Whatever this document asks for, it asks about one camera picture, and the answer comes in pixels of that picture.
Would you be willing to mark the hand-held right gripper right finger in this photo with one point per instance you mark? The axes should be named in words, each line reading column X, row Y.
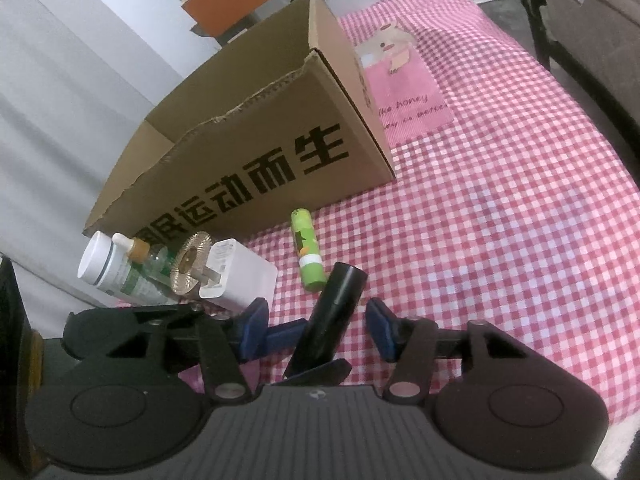
column 382, row 330

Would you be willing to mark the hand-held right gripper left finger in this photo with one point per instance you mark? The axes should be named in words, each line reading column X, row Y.
column 255, row 327

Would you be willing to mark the black flashlight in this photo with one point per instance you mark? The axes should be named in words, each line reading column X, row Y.
column 330, row 315

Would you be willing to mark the white charger plug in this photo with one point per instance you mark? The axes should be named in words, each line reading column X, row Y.
column 240, row 270

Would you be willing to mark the gold ribbed round disc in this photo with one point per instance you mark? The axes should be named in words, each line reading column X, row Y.
column 197, row 245

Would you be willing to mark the green glue stick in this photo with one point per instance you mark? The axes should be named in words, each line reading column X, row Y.
column 302, row 230

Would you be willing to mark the green dropper bottle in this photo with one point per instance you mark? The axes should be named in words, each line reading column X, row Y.
column 150, row 260

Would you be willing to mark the brown cardboard box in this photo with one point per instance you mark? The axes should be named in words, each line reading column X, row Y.
column 225, row 175

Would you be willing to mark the white bottle with green label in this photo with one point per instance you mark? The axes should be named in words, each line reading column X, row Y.
column 107, row 265

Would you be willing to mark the pink checked cloth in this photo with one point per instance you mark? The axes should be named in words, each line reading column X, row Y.
column 500, row 235

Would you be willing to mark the white curtain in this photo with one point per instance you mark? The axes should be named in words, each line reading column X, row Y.
column 60, row 85

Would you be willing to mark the grey fabric sofa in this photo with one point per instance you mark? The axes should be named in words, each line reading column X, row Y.
column 600, row 35

